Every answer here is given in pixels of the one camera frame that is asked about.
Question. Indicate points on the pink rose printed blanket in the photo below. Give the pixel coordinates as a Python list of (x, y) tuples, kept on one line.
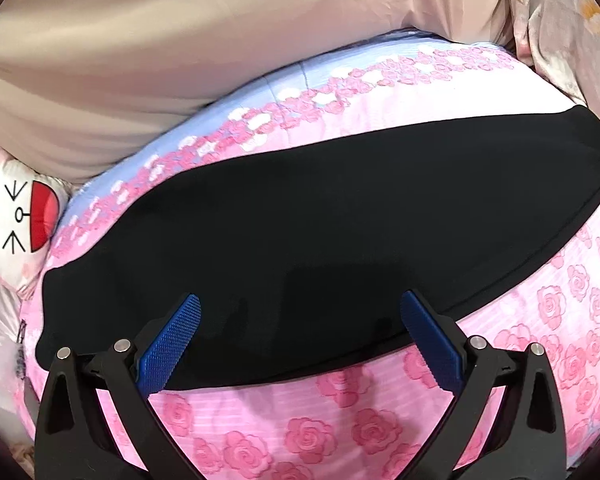
[(330, 430)]

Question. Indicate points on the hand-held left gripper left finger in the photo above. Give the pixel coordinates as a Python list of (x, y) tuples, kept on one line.
[(172, 342)]

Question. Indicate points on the white satin cloth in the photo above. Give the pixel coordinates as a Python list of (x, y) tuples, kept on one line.
[(0, 340)]

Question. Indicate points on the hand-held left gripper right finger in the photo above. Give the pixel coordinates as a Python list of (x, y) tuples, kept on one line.
[(430, 340)]

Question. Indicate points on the beige cloth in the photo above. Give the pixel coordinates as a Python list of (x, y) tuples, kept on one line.
[(180, 60)]

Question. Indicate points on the pale floral cloth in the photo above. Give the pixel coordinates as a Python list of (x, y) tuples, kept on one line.
[(570, 35)]

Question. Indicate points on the cartoon cat face pillow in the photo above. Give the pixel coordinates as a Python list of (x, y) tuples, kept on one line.
[(10, 240)]

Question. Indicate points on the black pants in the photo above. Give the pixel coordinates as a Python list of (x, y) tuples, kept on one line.
[(305, 220)]

